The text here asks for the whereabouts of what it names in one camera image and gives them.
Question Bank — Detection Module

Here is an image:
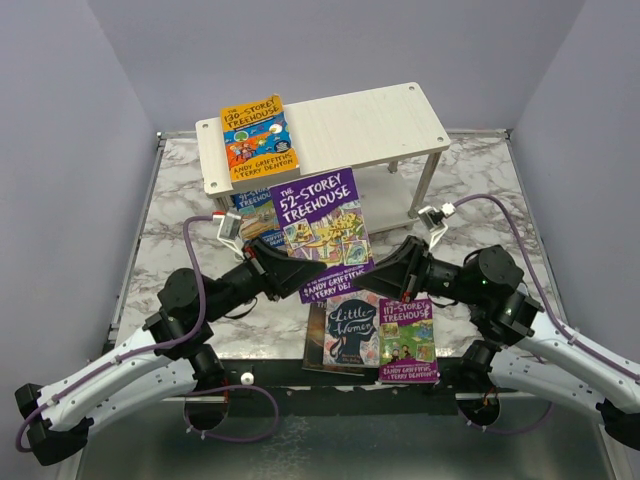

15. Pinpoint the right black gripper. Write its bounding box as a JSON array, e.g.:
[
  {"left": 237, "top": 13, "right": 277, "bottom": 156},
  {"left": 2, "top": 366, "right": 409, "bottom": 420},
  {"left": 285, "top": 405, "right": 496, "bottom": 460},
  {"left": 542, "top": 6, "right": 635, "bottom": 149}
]
[{"left": 351, "top": 234, "right": 484, "bottom": 306}]

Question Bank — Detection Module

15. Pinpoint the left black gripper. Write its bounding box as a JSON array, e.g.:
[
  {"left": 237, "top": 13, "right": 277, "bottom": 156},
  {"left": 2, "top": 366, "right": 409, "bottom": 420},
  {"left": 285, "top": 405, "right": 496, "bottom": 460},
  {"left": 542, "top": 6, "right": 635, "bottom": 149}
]
[{"left": 203, "top": 235, "right": 327, "bottom": 323}]

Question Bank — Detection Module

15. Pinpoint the blue 91-Storey Treehouse book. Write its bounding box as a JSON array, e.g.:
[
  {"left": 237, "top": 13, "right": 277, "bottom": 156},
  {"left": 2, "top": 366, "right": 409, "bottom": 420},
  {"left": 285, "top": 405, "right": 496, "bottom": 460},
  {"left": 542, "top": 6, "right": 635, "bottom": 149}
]
[{"left": 231, "top": 188, "right": 285, "bottom": 249}]

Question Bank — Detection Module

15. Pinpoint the orange 130-Storey Treehouse book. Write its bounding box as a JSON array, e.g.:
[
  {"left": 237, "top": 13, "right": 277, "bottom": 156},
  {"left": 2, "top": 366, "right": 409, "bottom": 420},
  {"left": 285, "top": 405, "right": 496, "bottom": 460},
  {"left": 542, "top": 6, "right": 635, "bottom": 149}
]
[{"left": 220, "top": 94, "right": 300, "bottom": 185}]

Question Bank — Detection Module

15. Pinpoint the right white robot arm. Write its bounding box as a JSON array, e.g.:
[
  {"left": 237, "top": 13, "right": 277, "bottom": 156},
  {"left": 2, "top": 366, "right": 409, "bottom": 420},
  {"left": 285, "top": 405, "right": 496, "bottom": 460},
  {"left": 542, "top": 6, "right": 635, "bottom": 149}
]
[{"left": 354, "top": 236, "right": 639, "bottom": 449}]

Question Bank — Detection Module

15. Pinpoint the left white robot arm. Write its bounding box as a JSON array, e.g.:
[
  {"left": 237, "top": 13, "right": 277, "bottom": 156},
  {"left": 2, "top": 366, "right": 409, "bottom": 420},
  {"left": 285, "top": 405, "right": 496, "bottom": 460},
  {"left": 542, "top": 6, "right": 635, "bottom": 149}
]
[{"left": 15, "top": 239, "right": 327, "bottom": 466}]

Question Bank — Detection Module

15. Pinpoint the purple 117-Storey Treehouse book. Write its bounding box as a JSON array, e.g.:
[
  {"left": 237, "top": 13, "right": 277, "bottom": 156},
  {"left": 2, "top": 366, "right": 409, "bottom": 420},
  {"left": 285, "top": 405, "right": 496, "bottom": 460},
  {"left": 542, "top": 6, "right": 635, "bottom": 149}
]
[{"left": 379, "top": 299, "right": 439, "bottom": 384}]

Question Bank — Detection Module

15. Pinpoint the Little Women dark book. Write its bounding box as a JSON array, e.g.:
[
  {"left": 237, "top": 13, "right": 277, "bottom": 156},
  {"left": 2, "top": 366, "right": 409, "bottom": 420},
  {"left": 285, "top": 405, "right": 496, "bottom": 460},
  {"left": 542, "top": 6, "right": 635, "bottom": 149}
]
[{"left": 323, "top": 290, "right": 380, "bottom": 368}]

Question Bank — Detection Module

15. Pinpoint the thin dark patterned book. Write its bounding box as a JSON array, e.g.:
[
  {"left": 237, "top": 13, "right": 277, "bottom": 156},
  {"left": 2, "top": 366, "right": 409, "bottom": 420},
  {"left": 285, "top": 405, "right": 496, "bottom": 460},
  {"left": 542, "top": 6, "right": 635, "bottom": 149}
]
[{"left": 302, "top": 303, "right": 365, "bottom": 377}]

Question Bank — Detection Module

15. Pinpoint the white two-tier wooden shelf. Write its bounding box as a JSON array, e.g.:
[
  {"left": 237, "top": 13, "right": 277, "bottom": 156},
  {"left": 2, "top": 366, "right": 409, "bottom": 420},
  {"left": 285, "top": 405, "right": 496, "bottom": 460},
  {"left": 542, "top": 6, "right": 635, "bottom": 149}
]
[{"left": 196, "top": 82, "right": 451, "bottom": 233}]

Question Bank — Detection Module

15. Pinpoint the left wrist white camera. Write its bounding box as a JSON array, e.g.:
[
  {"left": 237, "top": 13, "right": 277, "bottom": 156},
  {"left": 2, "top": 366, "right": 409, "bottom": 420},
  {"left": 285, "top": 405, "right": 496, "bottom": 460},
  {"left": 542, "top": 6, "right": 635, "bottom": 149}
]
[{"left": 212, "top": 209, "right": 242, "bottom": 255}]

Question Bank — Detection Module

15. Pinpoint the wrist white camera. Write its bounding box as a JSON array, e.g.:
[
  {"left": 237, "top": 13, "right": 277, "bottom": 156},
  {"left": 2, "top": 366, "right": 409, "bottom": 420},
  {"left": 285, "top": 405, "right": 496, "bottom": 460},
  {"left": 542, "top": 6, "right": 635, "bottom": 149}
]
[
  {"left": 212, "top": 209, "right": 242, "bottom": 255},
  {"left": 418, "top": 203, "right": 456, "bottom": 250}
]

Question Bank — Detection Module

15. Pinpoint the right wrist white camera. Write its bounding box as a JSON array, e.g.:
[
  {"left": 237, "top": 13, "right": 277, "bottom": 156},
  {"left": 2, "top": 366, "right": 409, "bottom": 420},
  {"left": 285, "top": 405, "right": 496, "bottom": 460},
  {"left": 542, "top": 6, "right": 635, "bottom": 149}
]
[{"left": 418, "top": 203, "right": 456, "bottom": 250}]

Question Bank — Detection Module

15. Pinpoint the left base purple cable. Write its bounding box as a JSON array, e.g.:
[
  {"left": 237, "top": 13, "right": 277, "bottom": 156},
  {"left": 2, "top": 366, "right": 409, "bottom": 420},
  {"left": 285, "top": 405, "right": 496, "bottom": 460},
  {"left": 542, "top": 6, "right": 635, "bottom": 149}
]
[{"left": 182, "top": 382, "right": 280, "bottom": 443}]

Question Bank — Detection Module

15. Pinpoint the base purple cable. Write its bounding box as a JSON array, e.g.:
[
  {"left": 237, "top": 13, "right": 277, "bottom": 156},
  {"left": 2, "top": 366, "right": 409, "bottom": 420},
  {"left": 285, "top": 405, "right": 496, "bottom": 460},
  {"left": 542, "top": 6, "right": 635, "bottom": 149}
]
[
  {"left": 464, "top": 399, "right": 554, "bottom": 435},
  {"left": 182, "top": 382, "right": 280, "bottom": 443}
]

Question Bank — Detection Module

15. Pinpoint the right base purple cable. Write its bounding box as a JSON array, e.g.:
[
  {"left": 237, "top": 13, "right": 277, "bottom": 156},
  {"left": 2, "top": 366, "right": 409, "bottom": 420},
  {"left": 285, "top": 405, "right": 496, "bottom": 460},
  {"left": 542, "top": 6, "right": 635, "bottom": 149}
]
[{"left": 464, "top": 399, "right": 554, "bottom": 435}]

